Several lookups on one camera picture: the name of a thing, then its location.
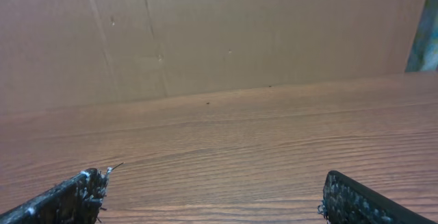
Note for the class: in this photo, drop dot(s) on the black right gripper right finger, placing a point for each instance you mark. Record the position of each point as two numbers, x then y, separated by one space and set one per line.
346 201

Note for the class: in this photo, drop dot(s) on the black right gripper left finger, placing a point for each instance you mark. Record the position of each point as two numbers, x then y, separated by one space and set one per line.
76 200

